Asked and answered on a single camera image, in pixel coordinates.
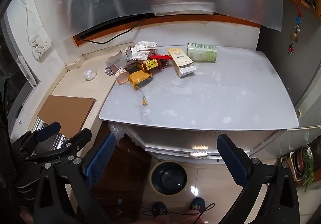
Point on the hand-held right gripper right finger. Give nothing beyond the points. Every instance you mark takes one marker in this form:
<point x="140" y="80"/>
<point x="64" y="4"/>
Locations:
<point x="232" y="161"/>

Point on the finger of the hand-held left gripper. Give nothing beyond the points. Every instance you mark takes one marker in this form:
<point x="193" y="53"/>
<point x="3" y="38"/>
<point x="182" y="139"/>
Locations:
<point x="47" y="130"/>
<point x="77" y="138"/>

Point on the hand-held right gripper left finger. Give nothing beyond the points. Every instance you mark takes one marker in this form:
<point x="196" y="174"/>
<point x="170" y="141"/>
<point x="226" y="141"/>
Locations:
<point x="100" y="161"/>

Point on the clear plastic wrapper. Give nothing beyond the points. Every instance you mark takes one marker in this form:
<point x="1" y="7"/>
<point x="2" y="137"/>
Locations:
<point x="89" y="74"/>

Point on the dark trash bin cream rim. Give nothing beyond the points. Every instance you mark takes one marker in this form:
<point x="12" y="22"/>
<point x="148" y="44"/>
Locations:
<point x="168" y="178"/>

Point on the silver foil wrapper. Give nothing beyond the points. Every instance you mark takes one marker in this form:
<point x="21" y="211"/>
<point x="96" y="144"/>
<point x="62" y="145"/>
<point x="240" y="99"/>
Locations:
<point x="109" y="71"/>

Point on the small paper strip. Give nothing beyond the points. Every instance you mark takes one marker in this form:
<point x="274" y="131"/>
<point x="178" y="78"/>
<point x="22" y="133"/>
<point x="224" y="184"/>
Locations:
<point x="145" y="101"/>

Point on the pink paper cup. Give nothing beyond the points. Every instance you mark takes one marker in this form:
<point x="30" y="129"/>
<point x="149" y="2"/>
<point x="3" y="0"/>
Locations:
<point x="121" y="74"/>

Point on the yellow packet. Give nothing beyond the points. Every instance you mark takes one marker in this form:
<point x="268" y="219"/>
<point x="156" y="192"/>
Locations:
<point x="139" y="78"/>

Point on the white paper bag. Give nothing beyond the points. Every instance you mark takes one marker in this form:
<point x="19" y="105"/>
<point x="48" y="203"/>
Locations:
<point x="143" y="49"/>

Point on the cream yellow box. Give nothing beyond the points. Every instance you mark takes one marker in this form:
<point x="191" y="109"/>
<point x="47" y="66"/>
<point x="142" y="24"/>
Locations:
<point x="179" y="59"/>

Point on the red wrapper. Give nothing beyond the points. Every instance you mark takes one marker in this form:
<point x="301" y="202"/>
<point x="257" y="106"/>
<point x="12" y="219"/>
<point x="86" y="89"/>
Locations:
<point x="158" y="56"/>

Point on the person's left forearm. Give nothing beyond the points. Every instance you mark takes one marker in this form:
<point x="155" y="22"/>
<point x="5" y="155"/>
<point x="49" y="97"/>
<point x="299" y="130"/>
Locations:
<point x="25" y="215"/>

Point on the metal sink rack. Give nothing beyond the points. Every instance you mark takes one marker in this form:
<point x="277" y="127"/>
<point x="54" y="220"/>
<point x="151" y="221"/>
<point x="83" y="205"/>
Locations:
<point x="59" y="138"/>

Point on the brown wooden cabinet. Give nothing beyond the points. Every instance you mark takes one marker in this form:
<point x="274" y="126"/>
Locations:
<point x="120" y="171"/>

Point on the brown cardboard sheet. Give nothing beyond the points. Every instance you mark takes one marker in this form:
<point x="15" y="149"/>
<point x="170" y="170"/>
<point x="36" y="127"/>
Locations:
<point x="67" y="111"/>

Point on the clear plastic bag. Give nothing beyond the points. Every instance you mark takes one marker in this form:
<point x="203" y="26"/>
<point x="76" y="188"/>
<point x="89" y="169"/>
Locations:
<point x="116" y="130"/>

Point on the white cabinet with ribbed door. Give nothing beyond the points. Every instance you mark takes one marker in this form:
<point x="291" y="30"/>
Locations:
<point x="188" y="141"/>

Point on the window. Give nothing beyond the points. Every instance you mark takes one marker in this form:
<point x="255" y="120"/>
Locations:
<point x="15" y="76"/>

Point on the green plant in pot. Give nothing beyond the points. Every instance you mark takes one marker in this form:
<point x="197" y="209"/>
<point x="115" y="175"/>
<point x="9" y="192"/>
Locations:
<point x="307" y="163"/>

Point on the person's left blue shoe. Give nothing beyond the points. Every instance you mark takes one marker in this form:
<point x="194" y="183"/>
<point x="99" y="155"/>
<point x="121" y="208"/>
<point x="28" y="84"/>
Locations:
<point x="160" y="209"/>

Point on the grey refrigerator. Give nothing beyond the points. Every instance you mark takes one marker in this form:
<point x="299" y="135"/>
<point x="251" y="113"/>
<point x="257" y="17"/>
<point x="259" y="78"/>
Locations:
<point x="280" y="76"/>

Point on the hanging bell ornament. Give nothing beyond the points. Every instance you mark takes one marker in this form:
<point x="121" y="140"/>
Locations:
<point x="294" y="36"/>

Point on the brown wooden window sill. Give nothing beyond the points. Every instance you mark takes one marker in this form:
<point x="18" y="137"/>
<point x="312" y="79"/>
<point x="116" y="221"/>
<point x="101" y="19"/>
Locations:
<point x="175" y="18"/>

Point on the white wall socket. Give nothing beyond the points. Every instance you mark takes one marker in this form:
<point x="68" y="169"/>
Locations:
<point x="41" y="47"/>

